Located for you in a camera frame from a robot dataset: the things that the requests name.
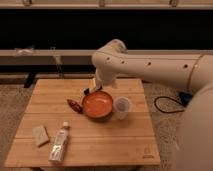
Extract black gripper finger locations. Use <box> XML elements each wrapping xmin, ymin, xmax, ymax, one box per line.
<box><xmin>84</xmin><ymin>88</ymin><xmax>90</xmax><ymax>95</ymax></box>

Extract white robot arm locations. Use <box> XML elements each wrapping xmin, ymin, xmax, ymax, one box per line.
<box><xmin>91</xmin><ymin>39</ymin><xmax>213</xmax><ymax>171</ymax></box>

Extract orange bowl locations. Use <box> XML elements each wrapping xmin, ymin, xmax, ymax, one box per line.
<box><xmin>82</xmin><ymin>91</ymin><xmax>113</xmax><ymax>119</ymax></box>

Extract wooden table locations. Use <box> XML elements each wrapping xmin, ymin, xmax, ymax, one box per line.
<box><xmin>5</xmin><ymin>79</ymin><xmax>160</xmax><ymax>168</ymax></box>

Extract beige sponge block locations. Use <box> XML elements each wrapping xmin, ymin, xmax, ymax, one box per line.
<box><xmin>32</xmin><ymin>125</ymin><xmax>49</xmax><ymax>147</ymax></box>

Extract clear plastic bottle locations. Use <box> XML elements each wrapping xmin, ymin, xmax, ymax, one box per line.
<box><xmin>49</xmin><ymin>121</ymin><xmax>70</xmax><ymax>163</ymax></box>

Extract black cable on floor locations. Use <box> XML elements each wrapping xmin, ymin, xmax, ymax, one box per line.
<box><xmin>153</xmin><ymin>91</ymin><xmax>194</xmax><ymax>114</ymax></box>

